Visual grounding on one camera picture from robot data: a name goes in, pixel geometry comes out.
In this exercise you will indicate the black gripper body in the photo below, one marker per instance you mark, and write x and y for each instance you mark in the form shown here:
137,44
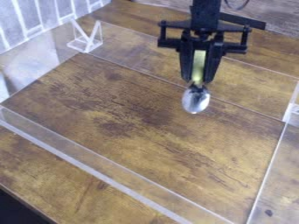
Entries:
202,33

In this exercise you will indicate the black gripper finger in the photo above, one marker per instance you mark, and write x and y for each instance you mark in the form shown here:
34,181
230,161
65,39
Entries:
186,56
214,54

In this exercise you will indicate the green handled metal spoon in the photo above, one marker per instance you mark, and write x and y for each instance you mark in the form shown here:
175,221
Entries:
197,96

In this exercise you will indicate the clear acrylic front barrier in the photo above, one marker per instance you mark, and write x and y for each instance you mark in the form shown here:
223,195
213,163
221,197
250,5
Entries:
163,200

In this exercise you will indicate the clear acrylic barrier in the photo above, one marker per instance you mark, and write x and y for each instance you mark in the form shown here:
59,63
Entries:
277,204
163,200

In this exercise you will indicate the clear acrylic right barrier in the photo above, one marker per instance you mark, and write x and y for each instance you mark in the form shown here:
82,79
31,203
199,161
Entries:
277,204

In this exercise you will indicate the black strip on back wall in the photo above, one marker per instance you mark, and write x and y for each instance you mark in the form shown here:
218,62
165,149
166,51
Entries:
243,21

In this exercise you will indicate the clear acrylic triangular bracket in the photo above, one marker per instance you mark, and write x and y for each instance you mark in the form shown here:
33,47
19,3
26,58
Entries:
86,43

